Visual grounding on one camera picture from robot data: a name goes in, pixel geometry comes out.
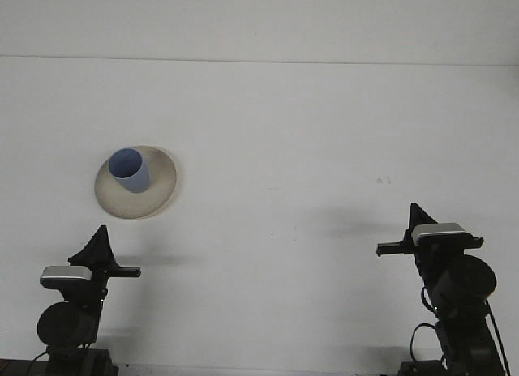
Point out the pale blue cup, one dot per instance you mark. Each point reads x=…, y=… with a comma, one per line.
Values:
x=135, y=183

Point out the pale round plate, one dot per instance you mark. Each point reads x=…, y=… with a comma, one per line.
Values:
x=134, y=206

